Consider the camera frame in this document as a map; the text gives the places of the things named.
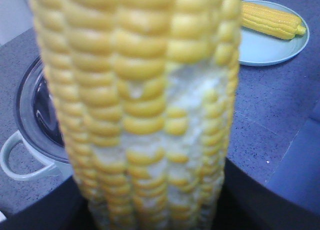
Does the pale green electric cooking pot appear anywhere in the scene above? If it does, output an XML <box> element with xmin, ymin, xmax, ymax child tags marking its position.
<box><xmin>0</xmin><ymin>57</ymin><xmax>73</xmax><ymax>181</ymax></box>

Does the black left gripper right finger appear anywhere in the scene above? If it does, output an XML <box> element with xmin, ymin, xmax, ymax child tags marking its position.
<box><xmin>211</xmin><ymin>159</ymin><xmax>320</xmax><ymax>230</ymax></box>

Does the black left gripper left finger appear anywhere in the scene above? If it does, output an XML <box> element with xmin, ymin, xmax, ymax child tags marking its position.
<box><xmin>0</xmin><ymin>177</ymin><xmax>97</xmax><ymax>230</ymax></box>

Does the light green plate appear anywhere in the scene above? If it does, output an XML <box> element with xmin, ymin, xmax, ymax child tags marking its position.
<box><xmin>237</xmin><ymin>0</ymin><xmax>310</xmax><ymax>67</ymax></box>

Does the corn cob pale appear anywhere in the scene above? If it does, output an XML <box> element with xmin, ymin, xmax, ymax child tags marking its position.
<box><xmin>29</xmin><ymin>0</ymin><xmax>242</xmax><ymax>230</ymax></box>

